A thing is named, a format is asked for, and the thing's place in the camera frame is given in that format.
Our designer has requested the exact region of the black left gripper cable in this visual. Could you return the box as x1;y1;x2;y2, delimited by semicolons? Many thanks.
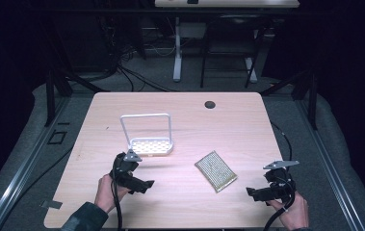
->
111;160;124;231

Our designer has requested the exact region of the grey tape strip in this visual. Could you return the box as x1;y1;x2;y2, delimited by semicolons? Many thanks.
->
39;199;64;210

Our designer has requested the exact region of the bundle of black floor cables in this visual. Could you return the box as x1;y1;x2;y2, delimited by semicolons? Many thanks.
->
99;18;179;94

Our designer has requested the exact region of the black cable beside table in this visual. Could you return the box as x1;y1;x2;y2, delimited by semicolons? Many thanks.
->
269;120;294;162

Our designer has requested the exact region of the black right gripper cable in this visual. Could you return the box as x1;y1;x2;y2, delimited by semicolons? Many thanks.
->
262;179;298;231

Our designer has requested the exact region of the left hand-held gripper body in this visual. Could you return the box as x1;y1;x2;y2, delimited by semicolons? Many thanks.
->
109;148;143;191

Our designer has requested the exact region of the black floor cable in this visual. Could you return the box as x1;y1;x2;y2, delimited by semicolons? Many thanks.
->
8;145;75;213

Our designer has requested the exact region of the white background desk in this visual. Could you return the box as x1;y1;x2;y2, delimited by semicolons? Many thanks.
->
154;0;300;83

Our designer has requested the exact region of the person's left hand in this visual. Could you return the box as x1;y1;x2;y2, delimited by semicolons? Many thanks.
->
93;173;132;215

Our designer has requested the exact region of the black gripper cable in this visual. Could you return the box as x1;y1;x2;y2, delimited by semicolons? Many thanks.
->
262;179;298;231
111;160;124;231

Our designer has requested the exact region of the black metal stand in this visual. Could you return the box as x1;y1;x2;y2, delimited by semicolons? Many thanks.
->
43;67;111;128
259;67;320;131

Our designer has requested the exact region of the white rack with handle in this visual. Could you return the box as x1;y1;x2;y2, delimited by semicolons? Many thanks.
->
119;113;175;158

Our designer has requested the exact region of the black chair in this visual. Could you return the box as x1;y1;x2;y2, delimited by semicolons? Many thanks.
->
199;13;269;90

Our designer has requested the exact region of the aluminium floor rail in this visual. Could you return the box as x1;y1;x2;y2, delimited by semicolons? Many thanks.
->
294;97;365;231
0;95;72;231

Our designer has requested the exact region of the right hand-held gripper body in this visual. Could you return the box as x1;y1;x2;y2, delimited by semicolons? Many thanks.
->
254;160;300;203

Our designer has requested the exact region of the person's right hand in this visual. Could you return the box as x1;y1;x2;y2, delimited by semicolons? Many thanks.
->
266;191;310;231

